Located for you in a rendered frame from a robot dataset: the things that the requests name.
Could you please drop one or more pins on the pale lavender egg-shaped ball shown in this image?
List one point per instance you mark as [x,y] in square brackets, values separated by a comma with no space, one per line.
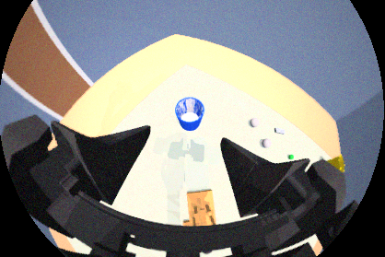
[254,122]
[266,142]

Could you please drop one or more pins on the yellow cup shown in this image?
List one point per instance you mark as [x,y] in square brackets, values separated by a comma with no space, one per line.
[337,162]

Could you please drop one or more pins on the orange wooden catapult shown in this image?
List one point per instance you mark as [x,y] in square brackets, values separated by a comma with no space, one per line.
[201,208]

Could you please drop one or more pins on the blue mug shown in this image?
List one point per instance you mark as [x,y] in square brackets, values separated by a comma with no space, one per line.
[190,112]

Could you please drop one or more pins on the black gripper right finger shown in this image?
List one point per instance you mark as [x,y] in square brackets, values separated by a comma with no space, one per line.
[253,178]

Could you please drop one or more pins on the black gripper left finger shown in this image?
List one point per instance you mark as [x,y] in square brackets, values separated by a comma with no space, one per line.
[107,159]

